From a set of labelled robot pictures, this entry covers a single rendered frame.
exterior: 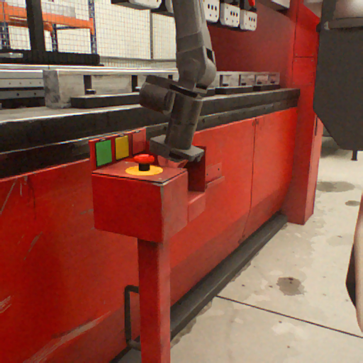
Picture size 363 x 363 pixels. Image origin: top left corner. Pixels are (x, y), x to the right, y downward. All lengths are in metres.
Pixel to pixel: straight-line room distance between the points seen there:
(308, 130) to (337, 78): 2.06
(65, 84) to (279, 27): 1.73
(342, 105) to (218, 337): 1.24
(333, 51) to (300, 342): 1.30
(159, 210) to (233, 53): 2.04
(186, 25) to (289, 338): 1.20
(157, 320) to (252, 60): 1.98
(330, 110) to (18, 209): 0.62
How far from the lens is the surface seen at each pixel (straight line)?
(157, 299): 0.86
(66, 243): 0.93
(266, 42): 2.55
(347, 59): 0.41
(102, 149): 0.75
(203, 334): 1.56
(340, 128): 0.42
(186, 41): 0.76
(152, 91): 0.78
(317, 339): 1.62
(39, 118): 0.83
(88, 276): 1.01
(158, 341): 0.92
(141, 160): 0.71
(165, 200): 0.67
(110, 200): 0.73
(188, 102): 0.74
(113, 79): 1.16
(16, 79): 1.26
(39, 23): 1.96
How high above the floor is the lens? 0.96
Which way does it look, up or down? 16 degrees down
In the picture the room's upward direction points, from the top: straight up
